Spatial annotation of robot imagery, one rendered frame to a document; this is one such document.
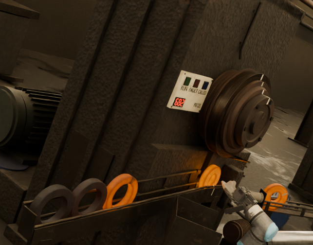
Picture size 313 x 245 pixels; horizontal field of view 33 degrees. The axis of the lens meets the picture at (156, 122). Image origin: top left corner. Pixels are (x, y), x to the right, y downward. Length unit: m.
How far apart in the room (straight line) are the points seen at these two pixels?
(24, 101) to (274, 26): 1.55
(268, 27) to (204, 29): 0.58
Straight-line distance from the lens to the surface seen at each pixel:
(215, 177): 2.88
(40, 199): 1.96
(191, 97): 2.55
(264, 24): 2.90
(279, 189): 3.22
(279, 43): 3.13
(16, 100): 3.32
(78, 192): 2.08
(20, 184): 3.18
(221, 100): 2.60
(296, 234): 2.81
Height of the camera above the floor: 1.45
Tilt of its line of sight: 11 degrees down
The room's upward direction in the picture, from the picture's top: 22 degrees clockwise
